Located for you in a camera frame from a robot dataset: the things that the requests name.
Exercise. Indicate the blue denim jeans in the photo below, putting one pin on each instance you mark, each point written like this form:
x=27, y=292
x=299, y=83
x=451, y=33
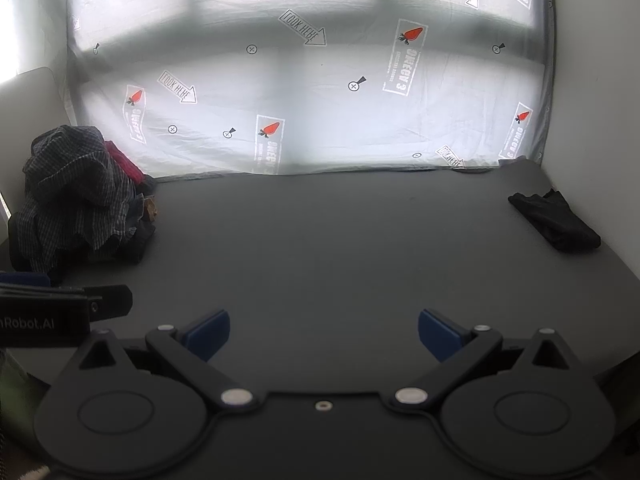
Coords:
x=137, y=217

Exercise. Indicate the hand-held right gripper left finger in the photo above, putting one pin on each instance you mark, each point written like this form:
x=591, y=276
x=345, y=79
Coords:
x=207, y=331

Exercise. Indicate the blue plaid shirt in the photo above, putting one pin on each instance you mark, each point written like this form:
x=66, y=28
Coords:
x=75, y=185

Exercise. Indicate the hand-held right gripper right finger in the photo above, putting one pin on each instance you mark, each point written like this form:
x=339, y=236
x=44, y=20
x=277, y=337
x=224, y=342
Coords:
x=440, y=332

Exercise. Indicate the tan leather item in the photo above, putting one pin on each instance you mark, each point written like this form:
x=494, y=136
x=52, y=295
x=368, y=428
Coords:
x=150, y=208

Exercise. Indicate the folded black garment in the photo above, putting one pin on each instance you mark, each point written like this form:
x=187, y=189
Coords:
x=555, y=225

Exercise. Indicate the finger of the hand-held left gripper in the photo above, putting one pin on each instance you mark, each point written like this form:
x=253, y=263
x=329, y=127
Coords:
x=25, y=279
x=114, y=300

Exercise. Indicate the dark grey garment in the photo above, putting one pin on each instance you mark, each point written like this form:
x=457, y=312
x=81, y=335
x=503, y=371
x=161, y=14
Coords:
x=131, y=247

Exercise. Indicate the magenta garment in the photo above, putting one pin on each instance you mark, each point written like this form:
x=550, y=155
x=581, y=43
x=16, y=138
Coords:
x=127, y=165

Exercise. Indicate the person's fluffy beige robe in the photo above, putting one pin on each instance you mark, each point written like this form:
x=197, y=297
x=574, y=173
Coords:
x=36, y=473

